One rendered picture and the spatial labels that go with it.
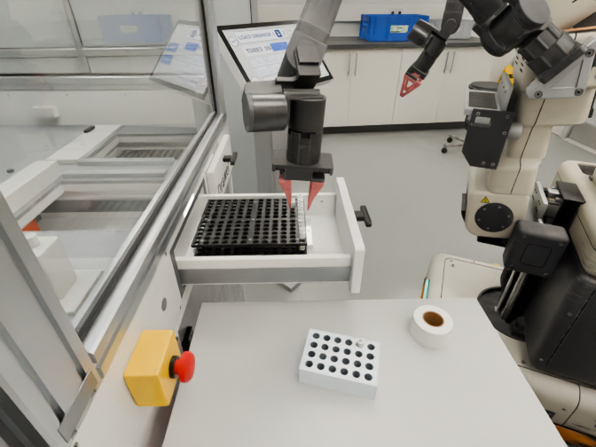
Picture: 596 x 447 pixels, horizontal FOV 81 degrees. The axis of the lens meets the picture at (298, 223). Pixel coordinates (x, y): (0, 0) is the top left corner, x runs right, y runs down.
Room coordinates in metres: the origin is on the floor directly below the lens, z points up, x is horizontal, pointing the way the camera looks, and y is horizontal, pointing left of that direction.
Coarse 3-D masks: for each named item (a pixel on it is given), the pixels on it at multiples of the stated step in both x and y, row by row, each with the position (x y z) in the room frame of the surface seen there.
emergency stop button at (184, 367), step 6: (186, 354) 0.29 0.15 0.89; (192, 354) 0.30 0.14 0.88; (180, 360) 0.28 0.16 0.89; (186, 360) 0.28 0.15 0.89; (192, 360) 0.29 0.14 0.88; (180, 366) 0.27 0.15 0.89; (186, 366) 0.28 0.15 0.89; (192, 366) 0.28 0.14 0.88; (180, 372) 0.27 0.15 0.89; (186, 372) 0.27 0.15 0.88; (192, 372) 0.28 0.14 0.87; (180, 378) 0.27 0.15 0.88; (186, 378) 0.27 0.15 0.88
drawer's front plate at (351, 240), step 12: (336, 180) 0.76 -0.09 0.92; (336, 192) 0.74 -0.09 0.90; (348, 192) 0.68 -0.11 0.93; (336, 204) 0.73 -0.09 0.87; (348, 204) 0.63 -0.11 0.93; (336, 216) 0.71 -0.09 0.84; (348, 216) 0.58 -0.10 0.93; (348, 228) 0.56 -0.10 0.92; (348, 240) 0.55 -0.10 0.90; (360, 240) 0.50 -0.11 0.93; (348, 252) 0.54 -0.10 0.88; (360, 252) 0.48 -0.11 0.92; (360, 264) 0.48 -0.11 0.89; (360, 276) 0.48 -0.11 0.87
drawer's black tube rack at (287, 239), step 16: (208, 208) 0.66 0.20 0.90; (224, 208) 0.66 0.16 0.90; (240, 208) 0.66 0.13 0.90; (256, 208) 0.66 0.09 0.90; (272, 208) 0.66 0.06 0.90; (288, 208) 0.66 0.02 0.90; (208, 224) 0.60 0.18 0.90; (224, 224) 0.60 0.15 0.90; (240, 224) 0.60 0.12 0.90; (256, 224) 0.60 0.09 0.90; (272, 224) 0.60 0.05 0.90; (288, 224) 0.60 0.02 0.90; (192, 240) 0.54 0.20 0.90; (208, 240) 0.54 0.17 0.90; (224, 240) 0.54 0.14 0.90; (240, 240) 0.54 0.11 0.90; (256, 240) 0.54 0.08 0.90; (272, 240) 0.54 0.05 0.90; (288, 240) 0.54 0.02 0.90
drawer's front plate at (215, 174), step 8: (224, 136) 1.05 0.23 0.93; (224, 144) 0.98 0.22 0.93; (216, 152) 0.92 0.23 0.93; (224, 152) 0.96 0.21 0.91; (216, 160) 0.87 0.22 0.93; (208, 168) 0.81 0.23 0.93; (216, 168) 0.83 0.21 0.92; (224, 168) 0.93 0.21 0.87; (208, 176) 0.78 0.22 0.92; (216, 176) 0.82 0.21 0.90; (224, 176) 0.92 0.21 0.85; (208, 184) 0.78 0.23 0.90; (216, 184) 0.81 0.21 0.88; (224, 184) 0.90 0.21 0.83; (216, 192) 0.79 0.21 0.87
